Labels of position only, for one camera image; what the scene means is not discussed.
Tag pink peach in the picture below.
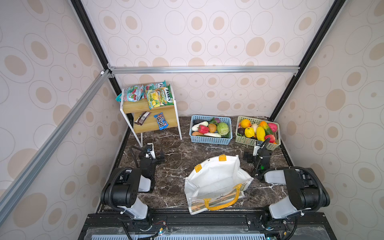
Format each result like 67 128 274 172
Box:
268 123 278 133

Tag yellow mango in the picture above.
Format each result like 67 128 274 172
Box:
256 126 266 142

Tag blue plastic basket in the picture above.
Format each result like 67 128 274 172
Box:
189 115 233 145

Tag orange fruit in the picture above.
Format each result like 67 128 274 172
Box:
240 119 252 129

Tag white grocery bag yellow handles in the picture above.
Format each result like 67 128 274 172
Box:
184 155 254 216

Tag white eggplant lower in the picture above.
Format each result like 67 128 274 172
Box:
204 133 222 138

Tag orange potato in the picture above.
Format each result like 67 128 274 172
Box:
208 124 217 133

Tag green gummy snack bag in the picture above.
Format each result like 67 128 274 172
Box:
116 85 145 102

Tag white eggplant upper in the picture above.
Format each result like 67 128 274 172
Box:
191 120 209 132

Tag white eggplant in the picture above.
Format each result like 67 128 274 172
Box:
191 120 209 132
204 133 222 138

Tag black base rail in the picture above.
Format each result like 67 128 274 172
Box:
79 208 336 240

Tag green plastic basket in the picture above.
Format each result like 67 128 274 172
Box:
235 116 281 151

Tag white wooden two-tier shelf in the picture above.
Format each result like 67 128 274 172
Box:
117 82 183 147

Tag red bell pepper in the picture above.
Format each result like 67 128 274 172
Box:
198 125 209 134

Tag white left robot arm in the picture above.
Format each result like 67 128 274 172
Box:
100 143 165 220

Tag horizontal aluminium rail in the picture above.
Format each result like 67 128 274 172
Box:
110 66 300 75

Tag yellow candy snack bag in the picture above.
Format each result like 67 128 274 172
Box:
146 88 166 110

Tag green mint snack bag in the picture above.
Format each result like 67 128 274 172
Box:
150 81 174 106

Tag dark eggplant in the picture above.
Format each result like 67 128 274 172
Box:
193 120 205 125

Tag green cabbage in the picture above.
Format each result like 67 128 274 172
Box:
217 122 230 136

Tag green leafy vegetable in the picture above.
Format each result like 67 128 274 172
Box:
209 118 216 125

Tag blue candy packet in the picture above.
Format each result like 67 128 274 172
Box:
154 113 169 131

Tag left diagonal aluminium rail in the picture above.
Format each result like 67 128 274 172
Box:
1 69 111 225

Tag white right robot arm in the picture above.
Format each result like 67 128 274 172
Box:
243 141 331 220

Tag brown chocolate bar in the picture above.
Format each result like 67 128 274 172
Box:
135 112 151 126

